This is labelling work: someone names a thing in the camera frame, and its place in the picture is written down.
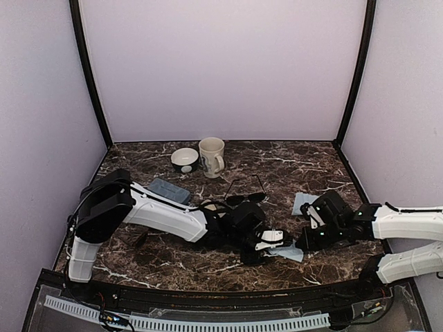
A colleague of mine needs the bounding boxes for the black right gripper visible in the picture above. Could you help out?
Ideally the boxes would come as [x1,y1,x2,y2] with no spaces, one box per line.
[296,220,345,252]

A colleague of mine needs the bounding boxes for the light blue cleaning cloth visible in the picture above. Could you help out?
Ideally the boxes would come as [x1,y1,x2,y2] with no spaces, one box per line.
[267,242,304,263]

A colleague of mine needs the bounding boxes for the black aviator sunglasses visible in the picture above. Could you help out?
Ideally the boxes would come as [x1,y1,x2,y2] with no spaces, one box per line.
[224,174,267,207]

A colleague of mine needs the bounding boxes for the black glasses case beige lining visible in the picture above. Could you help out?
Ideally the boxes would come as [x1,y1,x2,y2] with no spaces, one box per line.
[199,199,230,214]

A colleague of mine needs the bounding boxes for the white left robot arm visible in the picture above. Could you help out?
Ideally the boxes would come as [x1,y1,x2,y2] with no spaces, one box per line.
[65,169,293,302]

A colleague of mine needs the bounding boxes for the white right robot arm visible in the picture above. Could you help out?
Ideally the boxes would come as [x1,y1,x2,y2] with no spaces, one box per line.
[296,190,442,300]

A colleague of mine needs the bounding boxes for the brown tinted sunglasses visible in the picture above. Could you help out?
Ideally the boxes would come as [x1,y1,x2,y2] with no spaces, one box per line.
[119,231,147,250]

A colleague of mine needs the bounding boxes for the folded light blue cloth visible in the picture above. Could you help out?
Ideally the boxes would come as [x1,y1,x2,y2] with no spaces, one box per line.
[291,192,319,216]

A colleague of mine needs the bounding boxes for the blue grey glasses case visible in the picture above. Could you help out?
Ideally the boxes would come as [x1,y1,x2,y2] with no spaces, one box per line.
[147,178,191,205]

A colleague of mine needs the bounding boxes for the cream ceramic mug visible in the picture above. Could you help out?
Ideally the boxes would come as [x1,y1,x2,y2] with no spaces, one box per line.
[199,137,226,178]

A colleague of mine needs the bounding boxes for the white teal ceramic bowl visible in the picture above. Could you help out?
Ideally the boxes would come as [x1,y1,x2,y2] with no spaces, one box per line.
[170,147,199,174]

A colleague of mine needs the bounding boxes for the black front rail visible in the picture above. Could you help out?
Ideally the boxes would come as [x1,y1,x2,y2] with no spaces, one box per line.
[30,268,416,312]

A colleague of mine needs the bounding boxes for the white slotted cable duct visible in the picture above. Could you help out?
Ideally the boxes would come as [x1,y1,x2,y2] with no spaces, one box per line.
[44,295,330,331]

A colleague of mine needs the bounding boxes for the black right corner post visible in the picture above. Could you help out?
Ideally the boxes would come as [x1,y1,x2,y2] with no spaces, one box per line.
[333,0,377,149]

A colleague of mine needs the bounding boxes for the black corner post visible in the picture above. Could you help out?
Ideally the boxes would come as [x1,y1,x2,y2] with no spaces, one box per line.
[333,0,377,149]
[69,0,114,149]

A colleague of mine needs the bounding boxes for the black left corner post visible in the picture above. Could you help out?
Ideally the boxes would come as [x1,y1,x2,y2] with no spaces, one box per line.
[69,0,114,149]

